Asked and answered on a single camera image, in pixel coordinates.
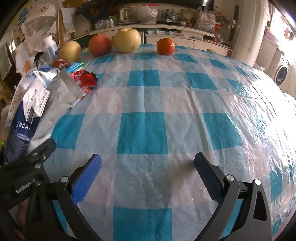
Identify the large yellow pear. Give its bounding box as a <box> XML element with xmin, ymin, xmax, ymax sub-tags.
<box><xmin>112</xmin><ymin>28</ymin><xmax>141</xmax><ymax>53</ymax></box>

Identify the small yellow pear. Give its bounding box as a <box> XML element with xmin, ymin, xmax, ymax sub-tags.
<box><xmin>58</xmin><ymin>41</ymin><xmax>82</xmax><ymax>61</ymax></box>

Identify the wooden chair with lace cover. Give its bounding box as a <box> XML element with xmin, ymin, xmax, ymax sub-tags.
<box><xmin>58</xmin><ymin>7</ymin><xmax>77</xmax><ymax>47</ymax></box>

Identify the white mesh food cover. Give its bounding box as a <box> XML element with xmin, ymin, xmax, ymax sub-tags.
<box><xmin>14</xmin><ymin>0</ymin><xmax>60</xmax><ymax>47</ymax></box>

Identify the white plastic milk bottle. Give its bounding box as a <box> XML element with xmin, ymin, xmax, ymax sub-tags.
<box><xmin>42</xmin><ymin>36</ymin><xmax>58</xmax><ymax>63</ymax></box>

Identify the orange tangerine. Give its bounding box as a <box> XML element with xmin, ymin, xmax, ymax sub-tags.
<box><xmin>157</xmin><ymin>38</ymin><xmax>175</xmax><ymax>55</ymax></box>

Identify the blue white checkered tablecloth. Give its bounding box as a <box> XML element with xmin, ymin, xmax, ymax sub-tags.
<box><xmin>43</xmin><ymin>43</ymin><xmax>296</xmax><ymax>241</ymax></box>

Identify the white navy milk carton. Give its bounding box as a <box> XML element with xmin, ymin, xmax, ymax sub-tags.
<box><xmin>5</xmin><ymin>83</ymin><xmax>51</xmax><ymax>163</ymax></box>

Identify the glass kettle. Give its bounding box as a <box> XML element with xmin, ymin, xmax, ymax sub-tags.
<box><xmin>119</xmin><ymin>7</ymin><xmax>133</xmax><ymax>21</ymax></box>

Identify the white orange-print dining tablecloth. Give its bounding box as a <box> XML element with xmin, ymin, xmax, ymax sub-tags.
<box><xmin>15</xmin><ymin>43</ymin><xmax>41</xmax><ymax>73</ymax></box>

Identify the red apple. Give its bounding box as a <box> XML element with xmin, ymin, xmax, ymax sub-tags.
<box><xmin>88</xmin><ymin>35</ymin><xmax>112</xmax><ymax>57</ymax></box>

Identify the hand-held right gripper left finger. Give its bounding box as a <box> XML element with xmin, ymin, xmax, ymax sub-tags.
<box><xmin>24</xmin><ymin>153</ymin><xmax>102</xmax><ymax>241</ymax></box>

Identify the light blue snack packet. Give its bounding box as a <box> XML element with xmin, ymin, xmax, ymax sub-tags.
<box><xmin>66</xmin><ymin>61</ymin><xmax>87</xmax><ymax>73</ymax></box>

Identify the white tv cabinet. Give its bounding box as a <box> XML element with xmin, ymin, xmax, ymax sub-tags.
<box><xmin>74</xmin><ymin>24</ymin><xmax>234</xmax><ymax>56</ymax></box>

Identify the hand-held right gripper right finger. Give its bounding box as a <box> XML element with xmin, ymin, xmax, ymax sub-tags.
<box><xmin>194</xmin><ymin>152</ymin><xmax>272</xmax><ymax>241</ymax></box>

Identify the grey foil bag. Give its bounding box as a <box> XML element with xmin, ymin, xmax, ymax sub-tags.
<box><xmin>35</xmin><ymin>68</ymin><xmax>87</xmax><ymax>144</ymax></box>

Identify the small red candy wrapper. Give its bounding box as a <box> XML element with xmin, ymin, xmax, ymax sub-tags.
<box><xmin>52</xmin><ymin>59</ymin><xmax>70</xmax><ymax>69</ymax></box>

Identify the white washing machine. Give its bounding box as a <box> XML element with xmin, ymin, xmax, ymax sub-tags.
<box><xmin>274</xmin><ymin>54</ymin><xmax>293</xmax><ymax>86</ymax></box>

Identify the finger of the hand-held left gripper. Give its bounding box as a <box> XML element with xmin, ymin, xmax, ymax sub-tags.
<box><xmin>25</xmin><ymin>138</ymin><xmax>56</xmax><ymax>163</ymax></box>

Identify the red snack packet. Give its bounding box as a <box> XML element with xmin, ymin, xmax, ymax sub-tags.
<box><xmin>69</xmin><ymin>70</ymin><xmax>98</xmax><ymax>94</ymax></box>

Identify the clear plastic bag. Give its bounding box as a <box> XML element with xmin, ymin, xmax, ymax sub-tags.
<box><xmin>136</xmin><ymin>5</ymin><xmax>159</xmax><ymax>24</ymax></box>

